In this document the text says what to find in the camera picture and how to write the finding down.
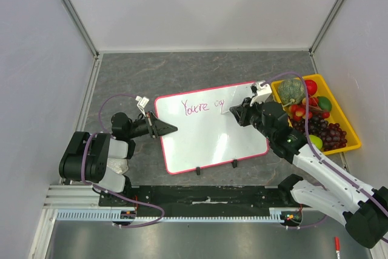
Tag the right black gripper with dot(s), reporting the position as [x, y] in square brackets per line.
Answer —
[248, 113]

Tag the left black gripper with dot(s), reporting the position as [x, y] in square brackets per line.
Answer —
[158, 128]

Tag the purple capped whiteboard marker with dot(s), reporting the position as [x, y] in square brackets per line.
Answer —
[225, 112]

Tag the pink framed whiteboard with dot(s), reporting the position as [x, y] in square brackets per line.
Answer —
[205, 137]

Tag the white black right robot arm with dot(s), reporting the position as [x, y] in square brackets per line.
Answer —
[359, 207]

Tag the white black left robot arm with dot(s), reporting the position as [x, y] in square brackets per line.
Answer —
[86, 156]

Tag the green netted melon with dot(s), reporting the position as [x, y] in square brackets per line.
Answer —
[291, 91]

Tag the crumpled clear plastic bag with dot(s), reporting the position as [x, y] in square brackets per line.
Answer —
[119, 166]

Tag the red apple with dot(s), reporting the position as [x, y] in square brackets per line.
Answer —
[312, 87]

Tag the green apple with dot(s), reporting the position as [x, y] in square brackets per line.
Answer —
[316, 141]

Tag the green lime fruit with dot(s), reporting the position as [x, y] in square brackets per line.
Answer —
[324, 104]

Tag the dark purple grape bunch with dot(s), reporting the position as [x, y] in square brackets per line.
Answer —
[332, 135]

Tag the yellow plastic fruit bin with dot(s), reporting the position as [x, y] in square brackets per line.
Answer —
[335, 116]

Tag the red marker pen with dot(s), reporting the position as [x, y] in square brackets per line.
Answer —
[337, 247]

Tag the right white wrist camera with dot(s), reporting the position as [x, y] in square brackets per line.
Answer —
[261, 92]

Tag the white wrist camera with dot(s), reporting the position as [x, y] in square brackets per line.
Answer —
[142, 103]
[261, 92]

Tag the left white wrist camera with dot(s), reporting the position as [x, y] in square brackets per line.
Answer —
[142, 103]

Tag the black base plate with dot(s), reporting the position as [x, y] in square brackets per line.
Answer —
[213, 200]

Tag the white slotted cable duct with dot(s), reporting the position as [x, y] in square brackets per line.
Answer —
[120, 216]

